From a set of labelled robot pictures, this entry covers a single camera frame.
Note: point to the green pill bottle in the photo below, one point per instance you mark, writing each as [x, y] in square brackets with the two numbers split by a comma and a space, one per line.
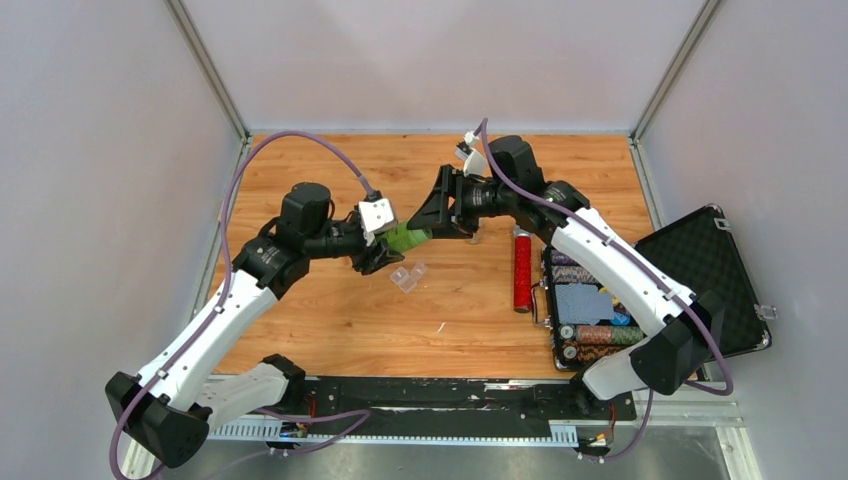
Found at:
[402, 239]

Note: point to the red glitter tube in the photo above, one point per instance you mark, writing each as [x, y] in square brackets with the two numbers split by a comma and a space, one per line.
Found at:
[522, 271]

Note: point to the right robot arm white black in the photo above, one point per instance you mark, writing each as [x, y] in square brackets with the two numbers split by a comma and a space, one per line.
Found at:
[681, 327]

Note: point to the green purple chip row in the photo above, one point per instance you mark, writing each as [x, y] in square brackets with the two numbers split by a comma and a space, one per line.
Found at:
[565, 270]

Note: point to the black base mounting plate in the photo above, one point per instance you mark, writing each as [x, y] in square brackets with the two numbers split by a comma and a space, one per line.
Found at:
[454, 408]

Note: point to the black poker chip case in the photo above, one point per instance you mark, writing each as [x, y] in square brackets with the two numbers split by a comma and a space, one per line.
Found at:
[699, 252]

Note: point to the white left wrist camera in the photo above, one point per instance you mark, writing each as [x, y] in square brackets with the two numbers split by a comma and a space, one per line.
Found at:
[376, 217]

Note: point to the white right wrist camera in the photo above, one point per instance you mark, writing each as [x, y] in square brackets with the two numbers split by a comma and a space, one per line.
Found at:
[474, 163]

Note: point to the blue playing card deck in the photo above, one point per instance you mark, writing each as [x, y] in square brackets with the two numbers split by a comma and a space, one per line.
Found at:
[582, 304]

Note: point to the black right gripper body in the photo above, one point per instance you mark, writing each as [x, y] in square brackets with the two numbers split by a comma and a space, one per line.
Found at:
[480, 200]

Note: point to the orange black chip row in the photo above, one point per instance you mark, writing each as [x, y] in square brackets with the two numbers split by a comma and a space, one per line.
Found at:
[581, 344]

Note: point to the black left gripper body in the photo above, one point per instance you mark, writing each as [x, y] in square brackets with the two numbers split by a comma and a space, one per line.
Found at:
[366, 260]

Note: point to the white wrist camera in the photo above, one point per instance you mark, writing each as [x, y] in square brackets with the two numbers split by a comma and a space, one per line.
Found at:
[474, 163]
[376, 217]

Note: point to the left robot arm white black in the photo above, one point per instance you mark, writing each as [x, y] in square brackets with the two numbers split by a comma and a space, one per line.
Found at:
[168, 407]

